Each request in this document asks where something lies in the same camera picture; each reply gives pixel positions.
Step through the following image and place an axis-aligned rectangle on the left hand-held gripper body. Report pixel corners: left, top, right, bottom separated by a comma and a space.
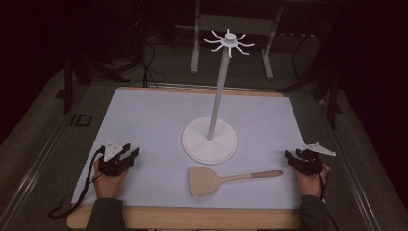
97, 139, 133, 177

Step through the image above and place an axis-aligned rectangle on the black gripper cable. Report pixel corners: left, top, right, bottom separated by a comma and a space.
47, 145, 107, 221
317, 165, 331, 204

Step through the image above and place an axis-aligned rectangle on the person's right hand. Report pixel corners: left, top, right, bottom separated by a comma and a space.
293, 163, 332, 199

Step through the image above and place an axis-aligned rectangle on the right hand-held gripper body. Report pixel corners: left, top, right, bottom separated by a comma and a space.
295, 141, 337, 177

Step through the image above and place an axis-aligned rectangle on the white hook rack stand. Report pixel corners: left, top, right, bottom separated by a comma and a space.
181, 28, 256, 166

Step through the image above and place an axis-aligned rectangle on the wooden table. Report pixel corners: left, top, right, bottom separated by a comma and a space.
66, 85, 303, 231

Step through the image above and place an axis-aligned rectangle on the wooden spatula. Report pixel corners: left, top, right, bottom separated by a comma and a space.
188, 166, 285, 198

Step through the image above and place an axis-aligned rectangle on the black tripod stand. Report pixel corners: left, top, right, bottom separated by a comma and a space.
277, 30, 344, 130
55, 47, 130, 116

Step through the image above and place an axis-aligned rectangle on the grey metal stand frame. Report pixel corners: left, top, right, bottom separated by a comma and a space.
190, 0, 285, 81

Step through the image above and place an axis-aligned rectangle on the person's left hand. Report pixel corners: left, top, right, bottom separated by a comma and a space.
92, 166, 130, 200

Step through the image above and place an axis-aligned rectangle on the white table mat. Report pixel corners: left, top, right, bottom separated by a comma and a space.
70, 88, 306, 211

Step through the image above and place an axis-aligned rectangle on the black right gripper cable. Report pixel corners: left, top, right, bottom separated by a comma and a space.
317, 165, 331, 204

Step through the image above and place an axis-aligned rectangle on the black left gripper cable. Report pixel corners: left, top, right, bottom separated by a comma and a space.
47, 145, 107, 221

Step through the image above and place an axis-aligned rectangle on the black floor cable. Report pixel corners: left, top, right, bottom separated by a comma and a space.
140, 41, 167, 89

